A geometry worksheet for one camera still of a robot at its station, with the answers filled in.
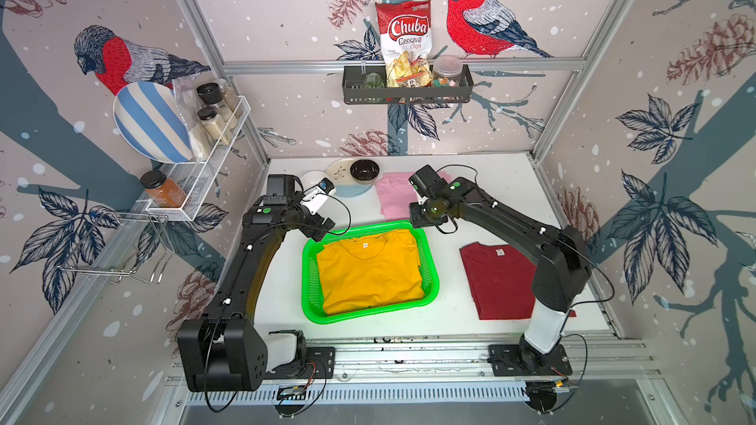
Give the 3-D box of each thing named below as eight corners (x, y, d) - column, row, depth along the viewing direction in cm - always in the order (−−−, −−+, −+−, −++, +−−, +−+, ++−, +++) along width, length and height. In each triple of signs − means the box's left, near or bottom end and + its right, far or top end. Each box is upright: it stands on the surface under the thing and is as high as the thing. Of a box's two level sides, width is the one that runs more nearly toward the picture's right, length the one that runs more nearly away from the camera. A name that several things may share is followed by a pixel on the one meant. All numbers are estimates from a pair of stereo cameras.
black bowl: (351, 186, 114) (349, 175, 109) (352, 170, 119) (351, 158, 114) (380, 186, 114) (379, 175, 109) (380, 169, 119) (380, 158, 114)
